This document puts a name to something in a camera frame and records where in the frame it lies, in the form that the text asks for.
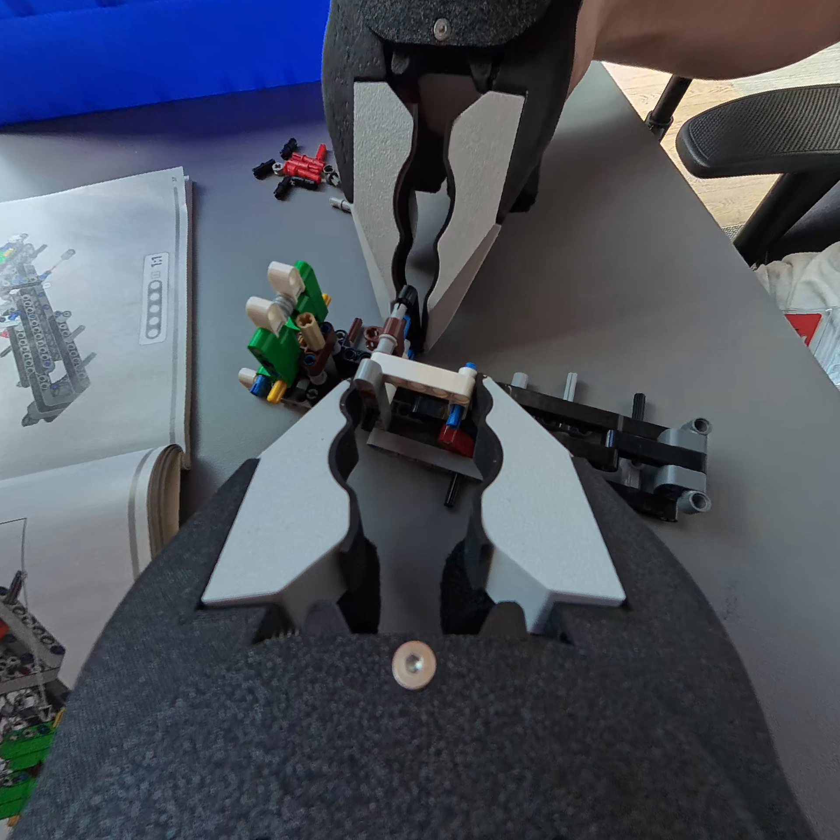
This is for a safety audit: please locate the black lego chassis assembly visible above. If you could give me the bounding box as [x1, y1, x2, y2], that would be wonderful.
[238, 259, 713, 522]

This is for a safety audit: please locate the clear plastic bag red label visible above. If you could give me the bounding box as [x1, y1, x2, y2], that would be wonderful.
[784, 308, 840, 389]

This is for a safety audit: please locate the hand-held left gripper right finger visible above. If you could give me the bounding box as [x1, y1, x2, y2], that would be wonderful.
[474, 375, 626, 636]

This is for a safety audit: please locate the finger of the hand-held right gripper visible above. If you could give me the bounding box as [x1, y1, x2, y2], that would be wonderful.
[422, 91, 528, 353]
[353, 79, 421, 319]

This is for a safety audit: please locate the person's right forearm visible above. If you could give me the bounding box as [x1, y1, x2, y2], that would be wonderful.
[568, 0, 840, 94]

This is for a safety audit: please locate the pile of red black lego pins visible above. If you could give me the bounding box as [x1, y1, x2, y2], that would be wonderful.
[252, 139, 339, 200]

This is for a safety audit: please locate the white cloth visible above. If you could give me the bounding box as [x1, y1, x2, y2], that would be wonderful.
[755, 249, 840, 317]

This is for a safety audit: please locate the lego instruction booklet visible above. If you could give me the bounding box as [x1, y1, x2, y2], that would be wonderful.
[0, 167, 195, 840]

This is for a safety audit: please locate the black mesh office chair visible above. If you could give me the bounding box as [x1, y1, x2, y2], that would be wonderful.
[645, 75, 840, 266]

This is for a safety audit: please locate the blue cushion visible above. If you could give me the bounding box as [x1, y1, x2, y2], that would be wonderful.
[0, 0, 331, 127]

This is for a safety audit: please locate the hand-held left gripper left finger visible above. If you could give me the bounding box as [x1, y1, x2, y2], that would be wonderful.
[201, 378, 365, 636]

